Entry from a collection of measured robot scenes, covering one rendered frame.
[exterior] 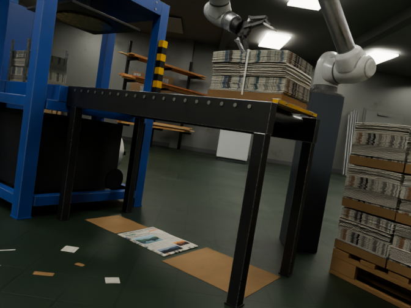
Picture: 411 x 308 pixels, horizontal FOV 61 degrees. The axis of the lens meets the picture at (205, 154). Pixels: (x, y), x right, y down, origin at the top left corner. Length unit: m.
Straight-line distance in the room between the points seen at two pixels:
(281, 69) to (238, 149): 7.46
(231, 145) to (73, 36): 6.11
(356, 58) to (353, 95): 9.90
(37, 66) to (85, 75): 9.51
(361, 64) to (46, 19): 1.77
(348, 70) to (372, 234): 0.92
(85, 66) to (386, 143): 10.53
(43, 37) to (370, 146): 1.84
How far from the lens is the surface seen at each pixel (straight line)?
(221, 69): 1.63
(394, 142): 1.90
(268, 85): 1.50
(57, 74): 3.09
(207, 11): 1.90
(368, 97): 12.29
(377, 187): 1.92
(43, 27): 2.22
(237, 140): 8.88
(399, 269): 1.90
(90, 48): 11.78
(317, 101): 2.29
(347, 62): 2.20
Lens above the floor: 0.65
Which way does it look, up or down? 4 degrees down
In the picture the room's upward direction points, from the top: 9 degrees clockwise
